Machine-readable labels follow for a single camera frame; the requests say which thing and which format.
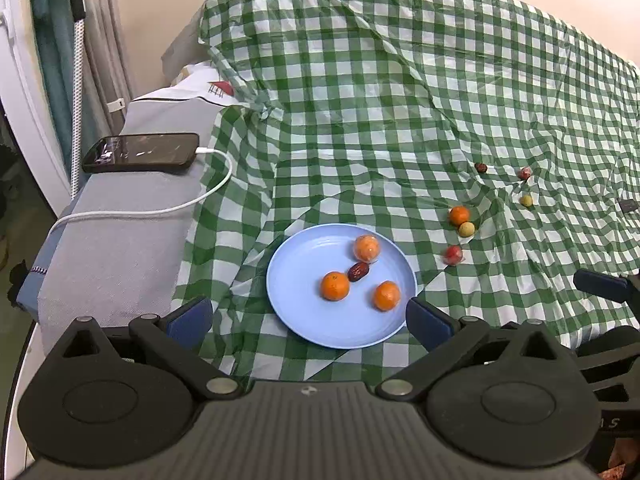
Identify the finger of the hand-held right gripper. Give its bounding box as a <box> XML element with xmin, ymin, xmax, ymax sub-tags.
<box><xmin>573</xmin><ymin>268</ymin><xmax>640</xmax><ymax>306</ymax></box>
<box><xmin>577</xmin><ymin>326</ymin><xmax>640</xmax><ymax>403</ymax></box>

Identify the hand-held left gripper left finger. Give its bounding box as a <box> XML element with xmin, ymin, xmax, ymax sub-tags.
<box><xmin>40</xmin><ymin>296</ymin><xmax>244</xmax><ymax>401</ymax></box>

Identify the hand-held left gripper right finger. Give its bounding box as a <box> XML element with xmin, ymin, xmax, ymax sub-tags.
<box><xmin>375</xmin><ymin>297</ymin><xmax>581</xmax><ymax>401</ymax></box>

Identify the plastic mandarin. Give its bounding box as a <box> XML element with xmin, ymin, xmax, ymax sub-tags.
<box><xmin>353</xmin><ymin>234</ymin><xmax>381</xmax><ymax>265</ymax></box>

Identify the blue plate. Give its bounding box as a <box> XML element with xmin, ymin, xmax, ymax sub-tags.
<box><xmin>266</xmin><ymin>223</ymin><xmax>418</xmax><ymax>349</ymax></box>

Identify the grey fabric cover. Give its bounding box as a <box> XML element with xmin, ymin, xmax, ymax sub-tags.
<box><xmin>37</xmin><ymin>95</ymin><xmax>236</xmax><ymax>346</ymax></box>

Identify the black smartphone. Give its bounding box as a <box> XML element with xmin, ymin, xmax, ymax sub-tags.
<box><xmin>81</xmin><ymin>133</ymin><xmax>200</xmax><ymax>174</ymax></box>

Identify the white printed pillow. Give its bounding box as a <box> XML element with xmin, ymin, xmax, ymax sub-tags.
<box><xmin>132</xmin><ymin>62</ymin><xmax>236</xmax><ymax>111</ymax></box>

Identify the white dotted pole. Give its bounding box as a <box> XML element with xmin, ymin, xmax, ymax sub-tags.
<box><xmin>60</xmin><ymin>0</ymin><xmax>87</xmax><ymax>198</ymax></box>

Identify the green checked tablecloth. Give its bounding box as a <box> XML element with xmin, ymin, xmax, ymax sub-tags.
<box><xmin>170</xmin><ymin>0</ymin><xmax>640</xmax><ymax>381</ymax></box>

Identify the grey curtain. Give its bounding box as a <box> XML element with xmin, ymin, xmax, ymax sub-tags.
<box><xmin>80</xmin><ymin>0</ymin><xmax>136</xmax><ymax>136</ymax></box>

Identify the white charging cable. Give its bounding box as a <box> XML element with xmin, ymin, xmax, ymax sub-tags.
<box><xmin>50</xmin><ymin>147</ymin><xmax>233</xmax><ymax>233</ymax></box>

